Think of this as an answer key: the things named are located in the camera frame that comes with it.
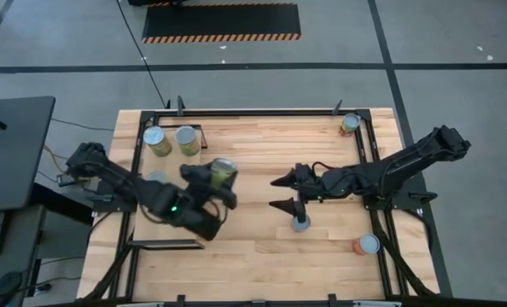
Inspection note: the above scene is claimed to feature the teal and white tin can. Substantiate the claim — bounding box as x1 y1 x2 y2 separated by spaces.
290 214 312 234

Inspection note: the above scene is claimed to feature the dark monitor at left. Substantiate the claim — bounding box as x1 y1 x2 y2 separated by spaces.
0 96 57 212

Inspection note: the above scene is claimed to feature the grey side desk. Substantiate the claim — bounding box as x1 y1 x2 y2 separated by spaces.
0 204 48 307

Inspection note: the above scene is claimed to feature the thin grey floor cable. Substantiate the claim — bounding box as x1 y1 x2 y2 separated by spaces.
50 118 114 132

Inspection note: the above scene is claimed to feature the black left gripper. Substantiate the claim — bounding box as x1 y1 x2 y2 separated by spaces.
179 163 238 211

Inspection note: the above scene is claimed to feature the black hazard-striped floor mat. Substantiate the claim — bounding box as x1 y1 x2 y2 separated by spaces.
141 3 302 44

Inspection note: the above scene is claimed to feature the black equipment base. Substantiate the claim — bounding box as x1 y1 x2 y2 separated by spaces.
127 0 186 7

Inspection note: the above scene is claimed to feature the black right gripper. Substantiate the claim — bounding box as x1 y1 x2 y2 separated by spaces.
268 162 326 223

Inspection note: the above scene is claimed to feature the orange can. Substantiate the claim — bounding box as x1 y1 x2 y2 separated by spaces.
352 233 382 257

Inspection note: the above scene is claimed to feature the black floor cable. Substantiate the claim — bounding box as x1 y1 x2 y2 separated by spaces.
115 0 172 110

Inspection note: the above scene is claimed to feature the black aluminium table frame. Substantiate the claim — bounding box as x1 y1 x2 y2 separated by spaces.
80 96 445 307

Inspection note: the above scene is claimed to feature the black computer mouse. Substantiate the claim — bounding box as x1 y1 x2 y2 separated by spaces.
0 271 23 306

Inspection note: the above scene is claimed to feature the green and red tin can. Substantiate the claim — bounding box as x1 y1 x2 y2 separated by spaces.
337 113 362 138

